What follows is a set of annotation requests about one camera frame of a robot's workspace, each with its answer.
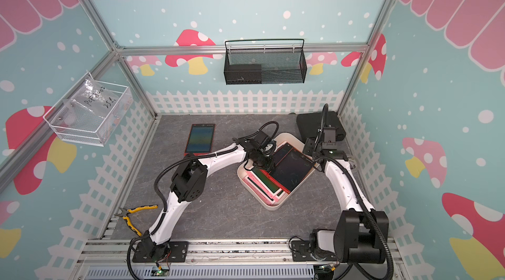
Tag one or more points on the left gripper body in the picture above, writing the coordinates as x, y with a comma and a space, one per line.
262, 161

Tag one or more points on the red writing tablet top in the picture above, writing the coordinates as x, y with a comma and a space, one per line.
200, 140

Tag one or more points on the white wire wall basket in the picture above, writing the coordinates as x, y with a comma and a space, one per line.
100, 136

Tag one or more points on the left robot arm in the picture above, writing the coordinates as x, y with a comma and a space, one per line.
184, 182

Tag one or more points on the clear plastic bag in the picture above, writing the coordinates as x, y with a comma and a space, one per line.
88, 107

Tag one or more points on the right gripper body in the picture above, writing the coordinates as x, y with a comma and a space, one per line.
313, 146

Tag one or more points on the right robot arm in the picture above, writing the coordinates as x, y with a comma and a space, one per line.
360, 236

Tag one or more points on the red writing tablet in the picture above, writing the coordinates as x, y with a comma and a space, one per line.
291, 168
200, 140

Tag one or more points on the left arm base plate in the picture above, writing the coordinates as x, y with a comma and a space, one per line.
171, 252

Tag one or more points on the black mesh wall basket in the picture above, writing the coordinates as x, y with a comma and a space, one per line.
282, 60

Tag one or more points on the black plastic tool case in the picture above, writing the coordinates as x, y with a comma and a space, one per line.
309, 123

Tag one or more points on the black box in basket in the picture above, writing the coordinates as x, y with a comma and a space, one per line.
243, 74

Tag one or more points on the pink writing tablet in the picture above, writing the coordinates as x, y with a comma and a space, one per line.
269, 192

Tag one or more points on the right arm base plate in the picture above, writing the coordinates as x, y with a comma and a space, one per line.
301, 252

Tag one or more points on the green circuit board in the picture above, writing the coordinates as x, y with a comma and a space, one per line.
160, 272

